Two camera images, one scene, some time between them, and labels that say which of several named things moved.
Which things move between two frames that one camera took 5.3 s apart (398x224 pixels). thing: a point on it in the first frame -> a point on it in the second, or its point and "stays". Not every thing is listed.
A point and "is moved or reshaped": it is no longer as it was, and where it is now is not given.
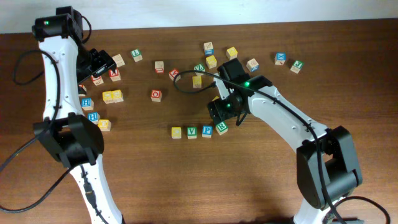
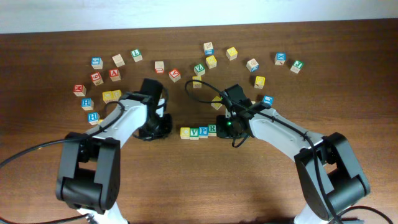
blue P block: [207, 131] is moved or reshaped
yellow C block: [176, 132] -> [185, 132]
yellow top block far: [232, 53] stays
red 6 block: [97, 81] stays
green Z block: [199, 67] stays
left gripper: [101, 63] -> [157, 129]
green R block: [221, 128] is moved or reshaped
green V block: [191, 132] stays
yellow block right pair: [117, 96] stays
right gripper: [214, 111] -> [224, 131]
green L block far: [136, 55] stays
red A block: [115, 76] stays
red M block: [82, 86] stays
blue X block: [280, 58] stays
